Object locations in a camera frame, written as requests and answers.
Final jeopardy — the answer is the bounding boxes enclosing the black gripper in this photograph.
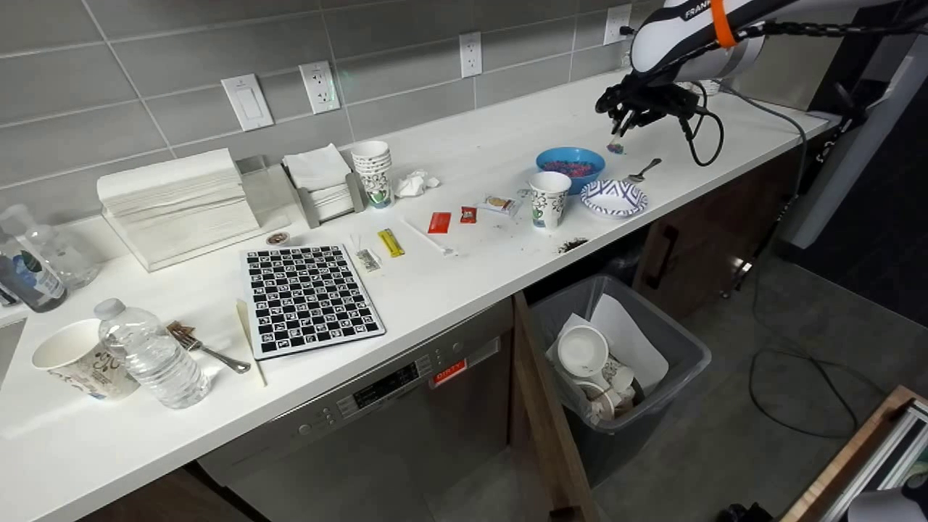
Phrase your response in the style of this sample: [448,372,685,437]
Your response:
[591,79,705,138]

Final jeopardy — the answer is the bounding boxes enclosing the metal spoon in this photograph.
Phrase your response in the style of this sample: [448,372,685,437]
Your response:
[624,154,666,185]

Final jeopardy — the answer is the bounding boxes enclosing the white blue patterned bowl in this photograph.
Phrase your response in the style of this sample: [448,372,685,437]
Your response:
[580,176,650,219]

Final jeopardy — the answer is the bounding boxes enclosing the crumpled white tissue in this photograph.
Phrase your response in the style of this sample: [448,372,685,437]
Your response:
[398,167,443,203]

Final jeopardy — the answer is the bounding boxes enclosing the white paper sheet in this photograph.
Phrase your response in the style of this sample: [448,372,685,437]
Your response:
[588,290,673,391]

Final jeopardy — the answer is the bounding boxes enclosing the grey robot stand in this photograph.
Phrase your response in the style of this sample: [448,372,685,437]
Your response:
[781,47,928,254]

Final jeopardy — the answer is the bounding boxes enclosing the white plastic stirrer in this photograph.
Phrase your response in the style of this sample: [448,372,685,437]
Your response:
[399,215,456,257]

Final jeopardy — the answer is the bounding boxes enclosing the white disposable cup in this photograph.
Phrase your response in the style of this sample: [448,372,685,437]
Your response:
[554,319,614,385]

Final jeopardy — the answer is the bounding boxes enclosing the grey trash bin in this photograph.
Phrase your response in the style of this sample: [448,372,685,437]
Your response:
[527,273,715,488]

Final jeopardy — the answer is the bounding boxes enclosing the clear plastic cups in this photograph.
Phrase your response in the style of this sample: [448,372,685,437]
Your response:
[347,138,398,212]

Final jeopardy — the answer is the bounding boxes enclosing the yellow packet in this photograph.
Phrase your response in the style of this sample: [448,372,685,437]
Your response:
[375,227,409,261]

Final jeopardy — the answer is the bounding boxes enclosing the metal napkin holder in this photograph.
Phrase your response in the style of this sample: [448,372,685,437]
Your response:
[279,141,366,230]

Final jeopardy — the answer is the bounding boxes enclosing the open cabinet door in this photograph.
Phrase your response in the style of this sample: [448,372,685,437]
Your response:
[509,293,602,522]

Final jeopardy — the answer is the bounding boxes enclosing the black white checkered mat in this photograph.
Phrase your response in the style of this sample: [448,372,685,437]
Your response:
[240,240,388,363]

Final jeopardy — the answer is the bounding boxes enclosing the steel dishwasher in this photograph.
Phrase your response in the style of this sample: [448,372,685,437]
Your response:
[196,298,517,522]

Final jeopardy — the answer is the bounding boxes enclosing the wooden stir stick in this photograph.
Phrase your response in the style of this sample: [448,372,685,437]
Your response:
[234,295,272,389]

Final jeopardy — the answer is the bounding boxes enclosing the white dish rack box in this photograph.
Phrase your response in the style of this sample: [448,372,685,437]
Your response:
[92,145,264,273]

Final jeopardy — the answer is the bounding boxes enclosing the metal fork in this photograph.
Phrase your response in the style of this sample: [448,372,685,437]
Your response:
[166,319,254,376]

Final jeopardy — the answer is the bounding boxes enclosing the clear plastic water bottle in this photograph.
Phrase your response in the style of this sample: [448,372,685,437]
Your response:
[92,295,212,411]

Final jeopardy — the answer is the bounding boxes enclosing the large patterned paper cup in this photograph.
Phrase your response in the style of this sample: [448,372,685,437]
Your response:
[28,317,143,402]

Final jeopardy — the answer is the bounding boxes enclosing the black floor cable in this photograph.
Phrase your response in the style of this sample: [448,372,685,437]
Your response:
[746,346,886,444]

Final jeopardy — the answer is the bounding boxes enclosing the white wall switch plate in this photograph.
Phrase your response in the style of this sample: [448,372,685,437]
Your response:
[218,72,276,132]

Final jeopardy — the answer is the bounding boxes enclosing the wooden frame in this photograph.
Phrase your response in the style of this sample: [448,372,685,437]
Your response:
[781,382,928,522]

